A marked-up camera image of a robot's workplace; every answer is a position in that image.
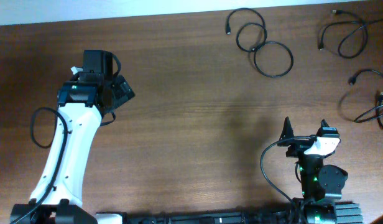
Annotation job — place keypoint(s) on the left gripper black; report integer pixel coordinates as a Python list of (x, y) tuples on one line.
[(122, 89)]

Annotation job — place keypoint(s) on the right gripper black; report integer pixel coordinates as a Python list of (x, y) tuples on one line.
[(299, 147)]

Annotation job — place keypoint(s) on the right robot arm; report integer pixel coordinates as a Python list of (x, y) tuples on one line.
[(321, 184)]

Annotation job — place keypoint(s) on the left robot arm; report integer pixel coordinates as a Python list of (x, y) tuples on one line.
[(94, 90)]

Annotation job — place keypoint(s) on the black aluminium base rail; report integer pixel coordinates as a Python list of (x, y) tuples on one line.
[(344, 213)]

